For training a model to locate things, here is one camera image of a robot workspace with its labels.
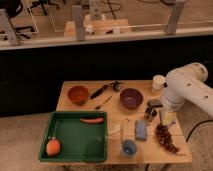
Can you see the purple bowl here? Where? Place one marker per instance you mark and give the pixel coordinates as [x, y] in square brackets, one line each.
[131, 98]

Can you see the orange-brown bowl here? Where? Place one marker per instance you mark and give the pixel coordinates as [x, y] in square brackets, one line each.
[78, 95]

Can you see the green plastic tray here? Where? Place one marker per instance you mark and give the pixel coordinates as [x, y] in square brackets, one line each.
[80, 142]

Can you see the black-handled brush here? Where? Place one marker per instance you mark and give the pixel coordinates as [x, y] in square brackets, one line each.
[116, 86]

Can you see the blue cup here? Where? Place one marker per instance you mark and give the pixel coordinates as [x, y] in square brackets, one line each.
[129, 148]

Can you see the white paper cup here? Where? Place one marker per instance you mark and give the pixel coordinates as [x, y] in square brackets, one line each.
[158, 82]

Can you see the blue sponge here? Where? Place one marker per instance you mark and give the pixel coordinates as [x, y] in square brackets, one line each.
[141, 130]

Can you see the small metal tin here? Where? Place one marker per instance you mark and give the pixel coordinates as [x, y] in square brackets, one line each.
[150, 114]

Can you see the grey cloth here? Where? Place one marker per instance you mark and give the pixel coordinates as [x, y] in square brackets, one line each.
[167, 118]

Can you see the red sausage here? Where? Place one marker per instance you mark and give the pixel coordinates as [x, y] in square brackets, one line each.
[92, 121]

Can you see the wooden table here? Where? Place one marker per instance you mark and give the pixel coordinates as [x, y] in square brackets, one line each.
[149, 152]

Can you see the small dark spoon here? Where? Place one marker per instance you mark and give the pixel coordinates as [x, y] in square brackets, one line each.
[105, 101]

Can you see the dark grey block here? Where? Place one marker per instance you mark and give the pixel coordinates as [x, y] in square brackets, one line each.
[154, 103]

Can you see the dark red grape bunch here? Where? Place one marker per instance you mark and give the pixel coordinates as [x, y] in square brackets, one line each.
[165, 139]

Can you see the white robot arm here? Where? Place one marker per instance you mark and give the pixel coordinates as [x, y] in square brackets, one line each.
[188, 83]

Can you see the orange fruit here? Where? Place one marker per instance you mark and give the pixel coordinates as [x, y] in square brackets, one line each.
[53, 147]

